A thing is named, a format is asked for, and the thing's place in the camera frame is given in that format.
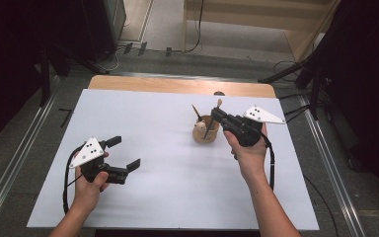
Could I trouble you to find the white floor cable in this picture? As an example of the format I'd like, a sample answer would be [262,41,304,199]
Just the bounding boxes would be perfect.
[95,45,126,73]

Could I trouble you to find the black hanging cable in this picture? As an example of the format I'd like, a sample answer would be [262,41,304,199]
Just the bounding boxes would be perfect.
[184,0,205,53]

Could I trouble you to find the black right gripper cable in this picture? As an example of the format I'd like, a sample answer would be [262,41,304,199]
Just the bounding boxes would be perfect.
[260,131,276,192]

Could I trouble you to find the white board sheet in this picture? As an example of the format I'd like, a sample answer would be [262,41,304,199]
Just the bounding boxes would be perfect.
[26,88,320,231]

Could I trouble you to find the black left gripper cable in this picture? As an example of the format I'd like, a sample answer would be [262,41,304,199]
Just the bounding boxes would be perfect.
[62,144,85,215]

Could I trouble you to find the black metal stand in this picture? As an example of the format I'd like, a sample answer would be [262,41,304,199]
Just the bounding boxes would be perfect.
[257,55,330,121]
[38,42,111,108]

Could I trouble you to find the tan bear cup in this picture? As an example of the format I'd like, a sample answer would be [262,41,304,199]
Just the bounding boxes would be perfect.
[191,114,221,144]

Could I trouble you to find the grey cabinet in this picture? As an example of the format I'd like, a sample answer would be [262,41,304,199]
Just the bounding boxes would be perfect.
[103,0,127,47]

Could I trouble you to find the black floor cables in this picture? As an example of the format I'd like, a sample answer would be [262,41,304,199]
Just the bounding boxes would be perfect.
[277,93,311,124]

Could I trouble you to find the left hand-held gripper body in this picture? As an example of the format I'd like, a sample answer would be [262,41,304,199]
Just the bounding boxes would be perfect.
[68,136,129,186]

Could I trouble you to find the black curtain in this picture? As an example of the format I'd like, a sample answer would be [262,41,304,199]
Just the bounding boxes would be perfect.
[0,0,113,152]
[309,0,379,208]

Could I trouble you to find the black makeup brush round head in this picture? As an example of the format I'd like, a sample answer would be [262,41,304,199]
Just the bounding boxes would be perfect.
[203,98,224,140]

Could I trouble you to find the wooden platform steps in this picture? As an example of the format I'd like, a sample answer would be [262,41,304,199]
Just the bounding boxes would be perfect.
[182,0,340,62]

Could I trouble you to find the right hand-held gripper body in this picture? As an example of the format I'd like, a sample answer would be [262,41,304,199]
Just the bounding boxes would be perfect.
[223,105,286,148]

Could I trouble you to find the metal floor rail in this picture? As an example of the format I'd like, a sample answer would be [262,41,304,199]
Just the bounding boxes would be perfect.
[299,93,366,237]
[0,75,63,231]

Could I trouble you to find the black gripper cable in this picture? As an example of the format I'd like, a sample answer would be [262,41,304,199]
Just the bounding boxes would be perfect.
[62,144,85,215]
[260,131,276,192]

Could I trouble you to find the black makeup brush thin tip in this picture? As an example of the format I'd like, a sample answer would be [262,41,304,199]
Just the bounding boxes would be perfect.
[191,104,204,122]

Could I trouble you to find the person's right hand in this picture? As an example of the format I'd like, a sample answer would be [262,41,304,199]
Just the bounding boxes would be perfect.
[222,121,270,187]

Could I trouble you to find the person's left hand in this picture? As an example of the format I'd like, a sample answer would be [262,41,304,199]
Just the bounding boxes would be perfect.
[71,166,112,215]

